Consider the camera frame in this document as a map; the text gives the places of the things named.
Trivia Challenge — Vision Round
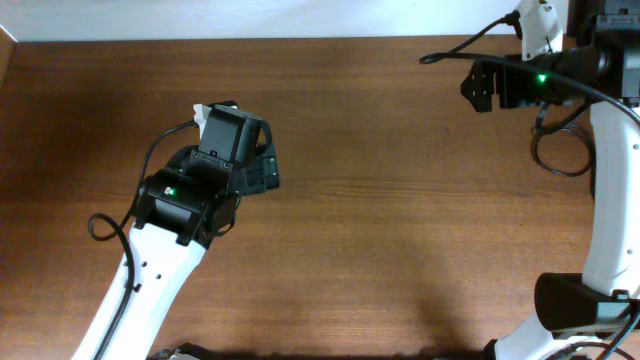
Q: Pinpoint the left camera cable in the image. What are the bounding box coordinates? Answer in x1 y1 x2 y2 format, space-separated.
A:
87 119 201 360

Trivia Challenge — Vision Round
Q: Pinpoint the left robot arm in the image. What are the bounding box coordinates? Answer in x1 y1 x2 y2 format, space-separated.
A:
74 101 280 359

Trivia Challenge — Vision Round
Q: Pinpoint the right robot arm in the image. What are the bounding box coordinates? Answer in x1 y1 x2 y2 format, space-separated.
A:
461 1 639 359

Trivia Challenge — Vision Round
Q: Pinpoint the right camera cable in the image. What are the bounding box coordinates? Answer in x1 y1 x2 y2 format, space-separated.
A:
418 12 640 131

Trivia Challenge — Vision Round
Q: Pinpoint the camera cable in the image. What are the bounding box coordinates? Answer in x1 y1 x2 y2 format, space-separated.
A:
418 12 640 131
87 119 201 360

